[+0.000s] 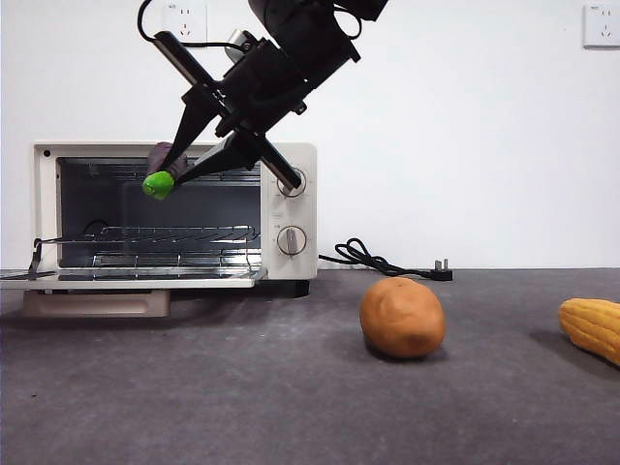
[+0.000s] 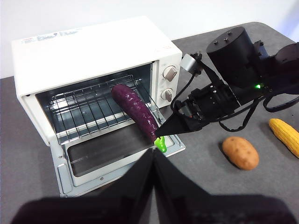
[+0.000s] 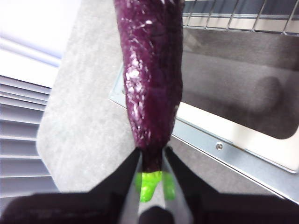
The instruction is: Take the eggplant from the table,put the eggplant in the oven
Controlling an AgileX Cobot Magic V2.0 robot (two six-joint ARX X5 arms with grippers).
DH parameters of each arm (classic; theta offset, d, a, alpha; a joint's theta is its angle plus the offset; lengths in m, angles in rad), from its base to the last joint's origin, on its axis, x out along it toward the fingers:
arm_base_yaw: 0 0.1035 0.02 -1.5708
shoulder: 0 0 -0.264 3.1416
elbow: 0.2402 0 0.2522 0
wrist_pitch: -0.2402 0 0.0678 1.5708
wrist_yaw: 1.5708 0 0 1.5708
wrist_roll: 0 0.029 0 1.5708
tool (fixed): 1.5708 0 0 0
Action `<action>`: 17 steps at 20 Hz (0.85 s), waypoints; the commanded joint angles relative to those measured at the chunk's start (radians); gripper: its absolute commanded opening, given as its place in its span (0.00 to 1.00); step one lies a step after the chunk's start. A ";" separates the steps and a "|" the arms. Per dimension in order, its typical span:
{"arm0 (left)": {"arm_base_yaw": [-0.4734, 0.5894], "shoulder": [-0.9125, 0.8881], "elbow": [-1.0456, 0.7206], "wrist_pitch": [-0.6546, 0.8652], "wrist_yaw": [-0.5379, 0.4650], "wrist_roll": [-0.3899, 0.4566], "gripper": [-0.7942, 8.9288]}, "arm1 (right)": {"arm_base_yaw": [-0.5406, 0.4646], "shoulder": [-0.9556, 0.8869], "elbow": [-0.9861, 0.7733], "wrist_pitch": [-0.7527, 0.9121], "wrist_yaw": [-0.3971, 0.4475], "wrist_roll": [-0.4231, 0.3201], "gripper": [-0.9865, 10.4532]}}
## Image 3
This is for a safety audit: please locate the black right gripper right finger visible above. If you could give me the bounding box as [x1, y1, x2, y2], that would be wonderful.
[163, 146, 299, 224]

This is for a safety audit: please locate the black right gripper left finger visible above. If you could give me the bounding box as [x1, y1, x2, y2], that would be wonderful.
[0, 148, 142, 224]

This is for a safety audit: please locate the purple eggplant green stem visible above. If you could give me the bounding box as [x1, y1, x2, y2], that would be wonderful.
[113, 0, 184, 203]

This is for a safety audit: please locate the white slatted panel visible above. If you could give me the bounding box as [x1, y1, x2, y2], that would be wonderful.
[0, 74, 56, 199]

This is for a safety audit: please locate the metal wire oven rack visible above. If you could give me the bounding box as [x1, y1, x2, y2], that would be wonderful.
[182, 0, 299, 35]

